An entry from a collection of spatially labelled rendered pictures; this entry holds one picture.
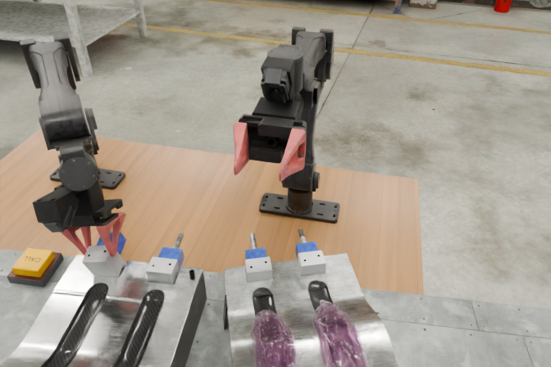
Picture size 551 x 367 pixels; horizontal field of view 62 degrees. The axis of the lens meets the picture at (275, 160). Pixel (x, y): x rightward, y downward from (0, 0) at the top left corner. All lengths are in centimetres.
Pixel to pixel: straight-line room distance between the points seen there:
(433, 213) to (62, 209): 199
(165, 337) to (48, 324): 21
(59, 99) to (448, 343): 83
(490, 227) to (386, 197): 133
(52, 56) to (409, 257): 85
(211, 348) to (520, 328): 59
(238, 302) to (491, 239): 173
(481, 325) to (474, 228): 149
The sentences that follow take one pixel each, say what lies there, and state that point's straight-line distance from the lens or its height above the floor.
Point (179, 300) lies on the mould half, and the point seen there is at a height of 89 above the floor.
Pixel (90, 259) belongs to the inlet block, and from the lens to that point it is 92.
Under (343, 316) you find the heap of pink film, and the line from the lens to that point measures 82.
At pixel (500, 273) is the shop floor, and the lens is 230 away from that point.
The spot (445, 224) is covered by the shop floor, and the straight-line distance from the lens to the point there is 244.
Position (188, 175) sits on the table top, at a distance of 130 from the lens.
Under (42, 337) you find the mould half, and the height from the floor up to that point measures 88.
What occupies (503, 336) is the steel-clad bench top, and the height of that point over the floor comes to 80.
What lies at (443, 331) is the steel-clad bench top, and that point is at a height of 80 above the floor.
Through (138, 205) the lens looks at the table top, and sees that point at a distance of 123.
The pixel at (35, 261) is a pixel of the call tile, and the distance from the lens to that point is 111.
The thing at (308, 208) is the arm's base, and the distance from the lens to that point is 114.
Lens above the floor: 157
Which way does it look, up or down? 35 degrees down
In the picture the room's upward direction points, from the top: straight up
